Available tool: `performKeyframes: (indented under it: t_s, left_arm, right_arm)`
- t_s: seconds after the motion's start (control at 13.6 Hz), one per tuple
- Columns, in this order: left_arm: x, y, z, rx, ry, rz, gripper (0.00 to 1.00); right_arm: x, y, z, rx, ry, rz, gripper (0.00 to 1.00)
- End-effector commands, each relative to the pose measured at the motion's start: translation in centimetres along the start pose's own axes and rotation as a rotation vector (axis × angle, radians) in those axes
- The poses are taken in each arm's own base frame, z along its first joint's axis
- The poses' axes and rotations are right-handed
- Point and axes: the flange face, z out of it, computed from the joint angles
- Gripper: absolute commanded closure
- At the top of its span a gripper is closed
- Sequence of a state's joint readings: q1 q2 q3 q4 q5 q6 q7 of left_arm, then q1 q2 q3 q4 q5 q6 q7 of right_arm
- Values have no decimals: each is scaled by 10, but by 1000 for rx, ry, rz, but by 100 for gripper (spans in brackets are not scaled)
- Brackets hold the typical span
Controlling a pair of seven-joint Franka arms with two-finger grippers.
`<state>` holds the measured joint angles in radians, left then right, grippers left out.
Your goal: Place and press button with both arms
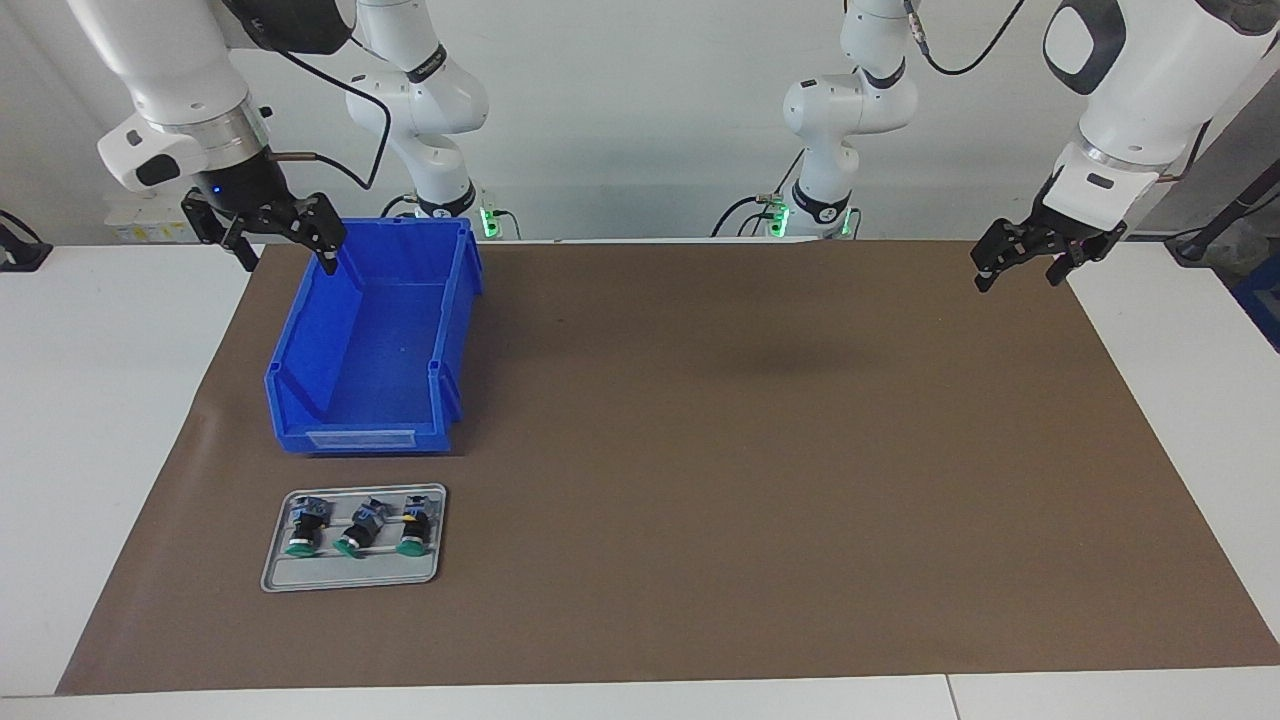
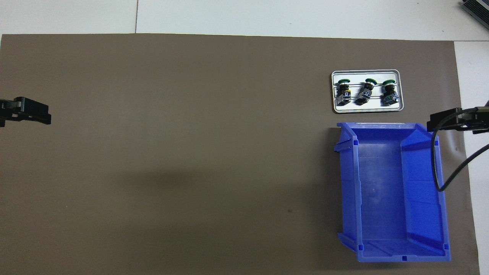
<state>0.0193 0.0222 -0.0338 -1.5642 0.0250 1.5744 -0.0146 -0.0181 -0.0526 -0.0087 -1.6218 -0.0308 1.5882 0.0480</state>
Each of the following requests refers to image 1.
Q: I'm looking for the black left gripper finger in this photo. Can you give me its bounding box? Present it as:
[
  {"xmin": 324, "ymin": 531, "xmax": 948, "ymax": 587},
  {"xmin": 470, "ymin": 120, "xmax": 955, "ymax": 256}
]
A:
[
  {"xmin": 1045, "ymin": 238, "xmax": 1111, "ymax": 288},
  {"xmin": 972, "ymin": 222, "xmax": 1046, "ymax": 294}
]

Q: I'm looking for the green push button switch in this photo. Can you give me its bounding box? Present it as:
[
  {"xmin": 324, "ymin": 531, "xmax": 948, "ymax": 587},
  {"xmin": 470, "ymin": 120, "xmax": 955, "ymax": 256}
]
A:
[
  {"xmin": 283, "ymin": 494, "xmax": 333, "ymax": 558},
  {"xmin": 333, "ymin": 497, "xmax": 391, "ymax": 559},
  {"xmin": 395, "ymin": 494, "xmax": 433, "ymax": 557}
]

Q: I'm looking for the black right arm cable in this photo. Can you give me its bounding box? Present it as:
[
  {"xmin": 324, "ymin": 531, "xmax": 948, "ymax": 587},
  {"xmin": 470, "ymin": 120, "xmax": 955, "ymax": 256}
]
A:
[{"xmin": 255, "ymin": 30, "xmax": 393, "ymax": 193}]

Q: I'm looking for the blue plastic storage bin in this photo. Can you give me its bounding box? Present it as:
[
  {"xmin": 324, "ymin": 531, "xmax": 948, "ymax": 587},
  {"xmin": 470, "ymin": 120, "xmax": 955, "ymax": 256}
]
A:
[{"xmin": 264, "ymin": 217, "xmax": 485, "ymax": 456}]

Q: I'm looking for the blue crate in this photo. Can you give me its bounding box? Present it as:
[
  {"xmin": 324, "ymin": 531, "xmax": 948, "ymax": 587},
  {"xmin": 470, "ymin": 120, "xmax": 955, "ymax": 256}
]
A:
[{"xmin": 1232, "ymin": 265, "xmax": 1280, "ymax": 353}]

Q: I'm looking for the brown table mat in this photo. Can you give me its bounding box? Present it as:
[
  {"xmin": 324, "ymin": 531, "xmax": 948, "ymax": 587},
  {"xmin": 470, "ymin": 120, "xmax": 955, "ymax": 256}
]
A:
[{"xmin": 55, "ymin": 238, "xmax": 1280, "ymax": 696}]

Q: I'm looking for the black clamp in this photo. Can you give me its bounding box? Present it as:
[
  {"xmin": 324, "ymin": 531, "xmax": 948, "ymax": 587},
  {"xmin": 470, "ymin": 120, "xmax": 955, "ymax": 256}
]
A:
[{"xmin": 0, "ymin": 210, "xmax": 53, "ymax": 273}]

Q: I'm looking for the grey metal tray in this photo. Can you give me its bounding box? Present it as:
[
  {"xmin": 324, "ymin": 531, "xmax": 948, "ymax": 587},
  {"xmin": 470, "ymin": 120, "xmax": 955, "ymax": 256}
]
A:
[{"xmin": 261, "ymin": 484, "xmax": 448, "ymax": 593}]

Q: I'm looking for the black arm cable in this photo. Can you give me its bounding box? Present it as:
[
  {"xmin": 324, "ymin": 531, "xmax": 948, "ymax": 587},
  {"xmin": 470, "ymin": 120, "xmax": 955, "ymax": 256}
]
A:
[
  {"xmin": 255, "ymin": 30, "xmax": 393, "ymax": 193},
  {"xmin": 900, "ymin": 0, "xmax": 1213, "ymax": 183}
]

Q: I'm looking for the black stand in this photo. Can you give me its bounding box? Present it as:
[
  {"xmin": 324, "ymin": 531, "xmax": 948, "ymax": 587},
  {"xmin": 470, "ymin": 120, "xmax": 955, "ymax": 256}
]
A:
[{"xmin": 1165, "ymin": 160, "xmax": 1280, "ymax": 266}]

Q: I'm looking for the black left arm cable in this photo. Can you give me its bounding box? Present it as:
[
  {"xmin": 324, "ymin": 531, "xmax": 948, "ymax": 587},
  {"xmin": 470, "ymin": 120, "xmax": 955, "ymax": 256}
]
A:
[{"xmin": 900, "ymin": 0, "xmax": 1213, "ymax": 183}]

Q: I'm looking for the white box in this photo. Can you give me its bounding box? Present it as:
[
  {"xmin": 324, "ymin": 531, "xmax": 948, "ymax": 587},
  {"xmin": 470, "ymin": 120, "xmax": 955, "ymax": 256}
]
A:
[{"xmin": 103, "ymin": 193, "xmax": 216, "ymax": 243}]

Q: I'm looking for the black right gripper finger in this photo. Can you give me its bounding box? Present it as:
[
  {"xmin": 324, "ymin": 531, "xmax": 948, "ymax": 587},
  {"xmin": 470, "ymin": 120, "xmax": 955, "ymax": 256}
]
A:
[
  {"xmin": 285, "ymin": 192, "xmax": 348, "ymax": 276},
  {"xmin": 182, "ymin": 195, "xmax": 263, "ymax": 273}
]

